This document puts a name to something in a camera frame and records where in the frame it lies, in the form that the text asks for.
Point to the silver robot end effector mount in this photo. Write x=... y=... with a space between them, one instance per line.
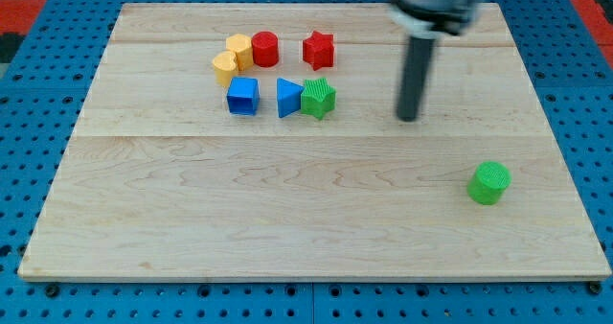
x=430 y=19

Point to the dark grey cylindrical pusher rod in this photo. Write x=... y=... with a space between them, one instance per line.
x=415 y=69

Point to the red star block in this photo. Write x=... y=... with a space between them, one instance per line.
x=318 y=50

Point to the green star block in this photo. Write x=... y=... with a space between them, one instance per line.
x=318 y=98

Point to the blue triangle block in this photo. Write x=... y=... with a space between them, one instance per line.
x=288 y=97

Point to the green cylinder block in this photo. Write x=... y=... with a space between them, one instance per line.
x=489 y=182

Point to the red cylinder block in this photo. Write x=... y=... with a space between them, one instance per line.
x=265 y=47

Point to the yellow hexagon block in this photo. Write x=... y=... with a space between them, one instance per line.
x=241 y=45

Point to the blue cube block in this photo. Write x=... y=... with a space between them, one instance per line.
x=243 y=96

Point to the yellow heart block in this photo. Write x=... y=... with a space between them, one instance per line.
x=225 y=67

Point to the light wooden board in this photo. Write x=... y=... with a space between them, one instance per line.
x=161 y=183

